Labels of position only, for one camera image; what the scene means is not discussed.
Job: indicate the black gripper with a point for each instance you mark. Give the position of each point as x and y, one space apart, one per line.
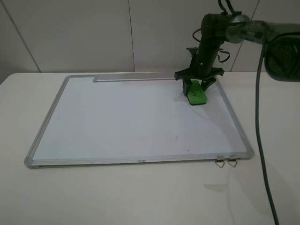
200 68

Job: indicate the green whiteboard eraser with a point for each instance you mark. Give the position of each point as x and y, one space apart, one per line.
196 95

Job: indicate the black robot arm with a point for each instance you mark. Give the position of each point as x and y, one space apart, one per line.
280 48

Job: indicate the white aluminium-framed whiteboard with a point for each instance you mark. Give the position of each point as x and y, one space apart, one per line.
128 118

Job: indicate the left metal hanging clip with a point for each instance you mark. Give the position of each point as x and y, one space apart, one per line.
220 161

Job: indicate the metal hanging clip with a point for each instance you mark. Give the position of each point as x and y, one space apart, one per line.
233 160
220 161

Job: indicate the right metal hanging clip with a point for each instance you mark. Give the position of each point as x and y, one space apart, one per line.
233 160

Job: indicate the clear tape piece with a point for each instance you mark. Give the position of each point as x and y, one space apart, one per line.
219 188

